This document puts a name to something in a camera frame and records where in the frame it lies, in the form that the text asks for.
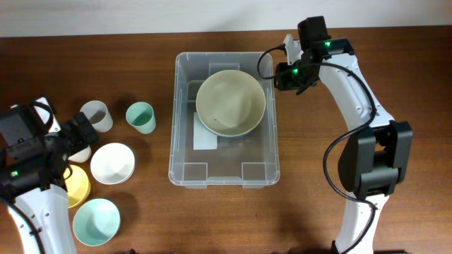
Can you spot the clear plastic storage bin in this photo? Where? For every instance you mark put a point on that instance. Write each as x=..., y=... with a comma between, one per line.
x=250, y=161

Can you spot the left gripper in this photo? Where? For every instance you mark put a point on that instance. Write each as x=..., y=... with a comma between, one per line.
x=79, y=142

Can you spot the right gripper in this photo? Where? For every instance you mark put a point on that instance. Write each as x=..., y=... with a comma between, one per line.
x=284, y=82

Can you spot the cream white bowl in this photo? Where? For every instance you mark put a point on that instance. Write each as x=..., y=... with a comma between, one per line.
x=231, y=97

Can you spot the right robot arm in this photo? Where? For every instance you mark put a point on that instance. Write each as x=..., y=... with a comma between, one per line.
x=375, y=157

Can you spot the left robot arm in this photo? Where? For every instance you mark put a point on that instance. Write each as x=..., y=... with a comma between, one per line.
x=33, y=183

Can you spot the small yellow bowl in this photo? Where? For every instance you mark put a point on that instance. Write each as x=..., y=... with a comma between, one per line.
x=77, y=184

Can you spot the small white bowl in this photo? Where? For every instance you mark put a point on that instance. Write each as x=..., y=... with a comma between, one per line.
x=112, y=164

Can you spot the grey cup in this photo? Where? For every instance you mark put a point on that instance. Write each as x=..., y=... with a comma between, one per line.
x=98, y=115

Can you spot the cream white cup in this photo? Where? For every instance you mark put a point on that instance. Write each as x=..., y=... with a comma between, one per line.
x=82, y=156

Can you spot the blue plate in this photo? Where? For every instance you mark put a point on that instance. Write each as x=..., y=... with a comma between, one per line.
x=229, y=131

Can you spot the mint green cup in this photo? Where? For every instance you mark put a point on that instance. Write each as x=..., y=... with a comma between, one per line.
x=141, y=116

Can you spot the small mint green bowl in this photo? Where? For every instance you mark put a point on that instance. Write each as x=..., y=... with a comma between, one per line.
x=96, y=222

